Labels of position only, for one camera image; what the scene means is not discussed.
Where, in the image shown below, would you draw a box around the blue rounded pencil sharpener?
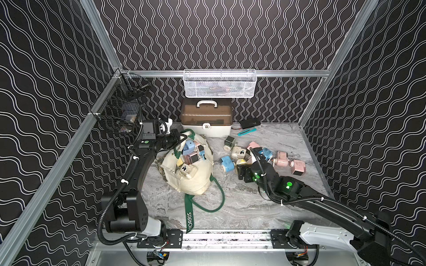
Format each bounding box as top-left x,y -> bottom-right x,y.
220,156 -> 235,173

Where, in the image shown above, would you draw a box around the black wire basket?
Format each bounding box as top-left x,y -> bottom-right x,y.
95,73 -> 152,135

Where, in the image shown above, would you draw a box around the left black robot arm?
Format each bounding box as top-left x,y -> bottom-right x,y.
97,129 -> 187,246

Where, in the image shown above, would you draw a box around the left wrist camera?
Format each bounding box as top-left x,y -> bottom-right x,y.
140,119 -> 173,140

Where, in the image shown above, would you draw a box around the cream tote bag green handles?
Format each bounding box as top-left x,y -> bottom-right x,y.
158,129 -> 226,233

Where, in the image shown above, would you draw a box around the cream cartoon pencil sharpener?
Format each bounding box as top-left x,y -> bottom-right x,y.
179,164 -> 198,180

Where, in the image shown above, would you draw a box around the black battery pack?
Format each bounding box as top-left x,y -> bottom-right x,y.
239,117 -> 261,129

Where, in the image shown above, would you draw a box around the green pencil sharpener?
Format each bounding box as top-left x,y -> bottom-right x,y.
224,136 -> 236,152

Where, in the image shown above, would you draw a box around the blue square pencil sharpener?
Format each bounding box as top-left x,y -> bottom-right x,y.
261,147 -> 274,162

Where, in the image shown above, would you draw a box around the teal utility knife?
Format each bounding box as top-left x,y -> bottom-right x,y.
237,127 -> 257,136

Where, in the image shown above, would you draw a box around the brown lid white toolbox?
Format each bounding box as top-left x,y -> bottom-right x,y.
180,98 -> 234,137

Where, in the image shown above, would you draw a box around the yellow pencil sharpener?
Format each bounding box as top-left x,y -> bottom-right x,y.
235,159 -> 248,171

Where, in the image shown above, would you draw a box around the pink square pencil sharpener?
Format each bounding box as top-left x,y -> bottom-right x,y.
290,160 -> 306,176

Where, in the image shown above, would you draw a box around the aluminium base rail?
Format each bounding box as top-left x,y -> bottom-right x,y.
132,228 -> 367,252

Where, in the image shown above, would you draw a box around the pink round pencil sharpener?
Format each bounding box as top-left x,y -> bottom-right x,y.
272,151 -> 292,167

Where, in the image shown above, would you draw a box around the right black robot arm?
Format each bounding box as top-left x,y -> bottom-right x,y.
236,147 -> 426,266

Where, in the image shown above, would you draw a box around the light blue pencil sharpener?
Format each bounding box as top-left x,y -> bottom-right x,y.
182,139 -> 196,155

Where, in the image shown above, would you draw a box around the cream white pencil sharpener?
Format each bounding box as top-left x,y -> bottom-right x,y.
231,146 -> 247,161

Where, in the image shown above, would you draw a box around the white wire mesh basket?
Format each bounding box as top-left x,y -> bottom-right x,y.
183,69 -> 257,98

